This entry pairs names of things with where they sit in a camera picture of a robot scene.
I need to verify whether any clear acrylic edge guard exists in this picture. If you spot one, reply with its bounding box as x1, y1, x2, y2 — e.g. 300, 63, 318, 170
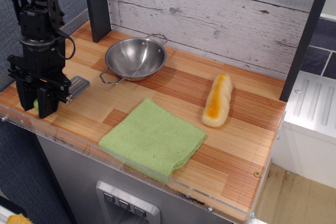
0, 103, 257, 222

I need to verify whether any toy bread loaf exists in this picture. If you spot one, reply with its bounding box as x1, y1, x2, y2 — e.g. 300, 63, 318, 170
202, 73, 233, 127

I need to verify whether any white toy sink unit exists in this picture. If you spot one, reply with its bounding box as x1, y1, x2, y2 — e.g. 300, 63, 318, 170
271, 71, 335, 188

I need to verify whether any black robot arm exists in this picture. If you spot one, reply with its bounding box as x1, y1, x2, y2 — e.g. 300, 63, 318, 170
7, 0, 72, 119

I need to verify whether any dark left frame post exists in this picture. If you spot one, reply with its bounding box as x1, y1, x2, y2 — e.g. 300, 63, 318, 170
86, 0, 111, 42

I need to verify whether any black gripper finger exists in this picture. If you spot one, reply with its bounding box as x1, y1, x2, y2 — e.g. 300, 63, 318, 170
16, 77, 36, 111
37, 88, 59, 119

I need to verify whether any green handled grey spatula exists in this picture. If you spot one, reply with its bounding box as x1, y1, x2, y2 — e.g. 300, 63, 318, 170
33, 76, 91, 112

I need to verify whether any green folded cloth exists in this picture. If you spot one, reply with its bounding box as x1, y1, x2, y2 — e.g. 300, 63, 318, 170
99, 99, 206, 184

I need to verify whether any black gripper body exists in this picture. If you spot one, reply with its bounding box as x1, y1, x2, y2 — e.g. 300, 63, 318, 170
7, 40, 71, 103

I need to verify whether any dark right frame post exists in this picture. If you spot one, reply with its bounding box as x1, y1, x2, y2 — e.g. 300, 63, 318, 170
279, 0, 326, 102

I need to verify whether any dark frame post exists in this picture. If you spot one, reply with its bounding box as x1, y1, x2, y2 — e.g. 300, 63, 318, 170
86, 0, 111, 42
279, 0, 326, 102

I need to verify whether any yellow object in corner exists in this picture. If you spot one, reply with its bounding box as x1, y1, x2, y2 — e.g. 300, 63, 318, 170
6, 214, 33, 224

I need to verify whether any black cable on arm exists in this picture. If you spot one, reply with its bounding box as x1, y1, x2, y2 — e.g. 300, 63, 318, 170
54, 29, 76, 61

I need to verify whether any grey toy kitchen cabinet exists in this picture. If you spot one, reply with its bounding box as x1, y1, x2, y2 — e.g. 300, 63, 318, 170
35, 133, 249, 224

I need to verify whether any silver button panel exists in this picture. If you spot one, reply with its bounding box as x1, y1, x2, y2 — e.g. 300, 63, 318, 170
96, 180, 161, 223

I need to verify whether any stainless steel pot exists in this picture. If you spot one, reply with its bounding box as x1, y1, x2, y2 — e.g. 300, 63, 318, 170
100, 34, 169, 85

